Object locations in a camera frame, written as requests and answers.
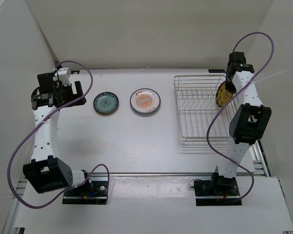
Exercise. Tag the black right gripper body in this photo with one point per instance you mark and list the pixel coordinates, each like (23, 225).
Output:
(229, 85)

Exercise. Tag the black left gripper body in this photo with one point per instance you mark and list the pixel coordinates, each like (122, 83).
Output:
(66, 92)

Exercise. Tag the yellow brown plate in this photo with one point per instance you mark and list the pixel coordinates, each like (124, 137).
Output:
(223, 95)

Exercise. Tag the teal blue patterned plate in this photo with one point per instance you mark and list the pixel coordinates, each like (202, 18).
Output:
(106, 103)

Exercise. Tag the white plate orange sunburst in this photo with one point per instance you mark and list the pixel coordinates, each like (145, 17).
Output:
(145, 100)

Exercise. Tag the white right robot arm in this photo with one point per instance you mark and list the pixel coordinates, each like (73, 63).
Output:
(248, 123)

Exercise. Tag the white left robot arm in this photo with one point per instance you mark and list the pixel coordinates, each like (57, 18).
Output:
(46, 172)

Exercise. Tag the white zip tie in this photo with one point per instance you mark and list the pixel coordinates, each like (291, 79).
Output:
(266, 78)

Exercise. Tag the black XDOF label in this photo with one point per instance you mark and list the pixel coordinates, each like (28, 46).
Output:
(216, 70)

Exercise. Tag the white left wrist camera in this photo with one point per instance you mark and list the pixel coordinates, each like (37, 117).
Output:
(62, 75)

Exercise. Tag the silver wire dish rack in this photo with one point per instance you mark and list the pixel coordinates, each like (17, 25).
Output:
(196, 105)

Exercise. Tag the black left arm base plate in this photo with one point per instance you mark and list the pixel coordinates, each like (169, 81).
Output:
(94, 192)

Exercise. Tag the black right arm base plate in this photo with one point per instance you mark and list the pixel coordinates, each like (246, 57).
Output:
(206, 195)

